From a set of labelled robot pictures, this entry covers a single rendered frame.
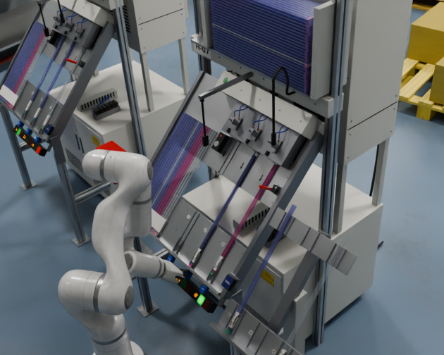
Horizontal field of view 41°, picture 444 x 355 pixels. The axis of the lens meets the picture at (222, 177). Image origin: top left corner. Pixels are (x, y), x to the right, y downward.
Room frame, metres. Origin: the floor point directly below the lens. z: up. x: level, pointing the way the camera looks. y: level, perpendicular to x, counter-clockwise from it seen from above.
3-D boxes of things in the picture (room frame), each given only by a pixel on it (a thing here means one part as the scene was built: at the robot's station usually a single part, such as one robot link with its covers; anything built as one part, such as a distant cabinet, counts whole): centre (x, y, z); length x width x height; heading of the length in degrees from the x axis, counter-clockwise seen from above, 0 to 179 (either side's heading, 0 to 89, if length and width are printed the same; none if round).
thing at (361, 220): (2.15, -0.27, 0.31); 0.70 x 0.65 x 0.62; 37
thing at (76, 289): (1.25, 0.43, 1.00); 0.19 x 0.12 x 0.24; 73
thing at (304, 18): (2.03, -0.21, 1.52); 0.51 x 0.13 x 0.27; 37
